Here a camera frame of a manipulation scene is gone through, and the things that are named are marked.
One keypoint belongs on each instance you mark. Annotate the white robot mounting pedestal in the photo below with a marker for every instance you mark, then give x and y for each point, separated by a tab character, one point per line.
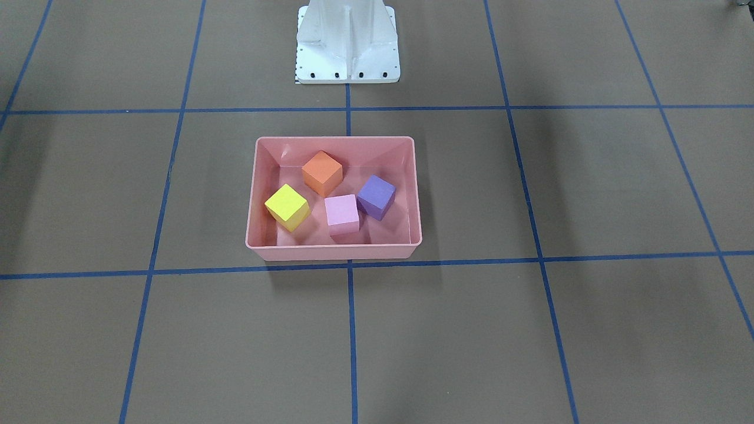
347	42

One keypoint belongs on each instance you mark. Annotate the yellow foam block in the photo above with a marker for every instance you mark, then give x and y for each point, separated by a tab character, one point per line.
288	207

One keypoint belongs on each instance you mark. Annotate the pink foam block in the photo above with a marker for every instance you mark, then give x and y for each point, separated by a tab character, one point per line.
342	214

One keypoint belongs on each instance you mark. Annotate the orange foam block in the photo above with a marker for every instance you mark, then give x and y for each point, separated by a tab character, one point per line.
323	174

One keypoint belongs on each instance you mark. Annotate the purple foam block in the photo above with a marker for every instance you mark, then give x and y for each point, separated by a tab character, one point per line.
375	197

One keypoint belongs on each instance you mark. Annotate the pink plastic bin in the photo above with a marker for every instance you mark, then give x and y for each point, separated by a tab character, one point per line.
279	161

